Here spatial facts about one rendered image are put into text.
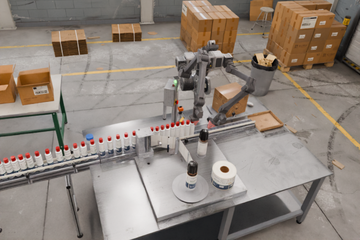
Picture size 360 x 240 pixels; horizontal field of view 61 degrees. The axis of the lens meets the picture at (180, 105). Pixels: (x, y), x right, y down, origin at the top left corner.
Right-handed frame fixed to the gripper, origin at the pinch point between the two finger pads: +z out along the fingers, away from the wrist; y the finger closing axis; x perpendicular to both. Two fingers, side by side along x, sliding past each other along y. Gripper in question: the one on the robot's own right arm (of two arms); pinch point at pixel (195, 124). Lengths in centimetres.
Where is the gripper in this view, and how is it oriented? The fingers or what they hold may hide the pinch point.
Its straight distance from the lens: 275.3
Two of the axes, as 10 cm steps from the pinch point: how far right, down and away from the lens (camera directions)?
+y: 9.3, -1.8, 3.3
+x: -3.8, -5.3, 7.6
